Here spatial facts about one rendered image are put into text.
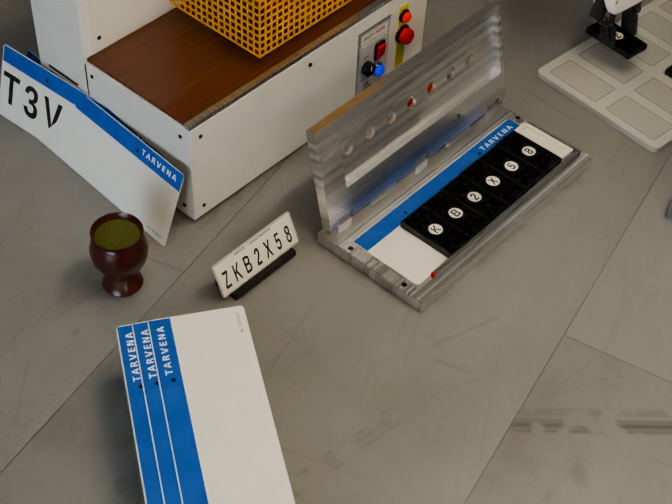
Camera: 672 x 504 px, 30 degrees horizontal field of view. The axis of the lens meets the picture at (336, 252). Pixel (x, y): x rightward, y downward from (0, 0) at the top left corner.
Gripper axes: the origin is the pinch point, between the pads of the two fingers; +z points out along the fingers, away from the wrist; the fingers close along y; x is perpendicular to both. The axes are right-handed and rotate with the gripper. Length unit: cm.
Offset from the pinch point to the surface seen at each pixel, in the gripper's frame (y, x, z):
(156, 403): -109, -18, 1
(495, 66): -26.0, 4.3, -2.3
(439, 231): -55, -12, 8
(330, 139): -66, -2, -10
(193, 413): -107, -22, 2
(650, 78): 2.6, -5.5, 8.9
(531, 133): -26.9, -4.7, 6.5
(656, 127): -6.8, -14.6, 10.8
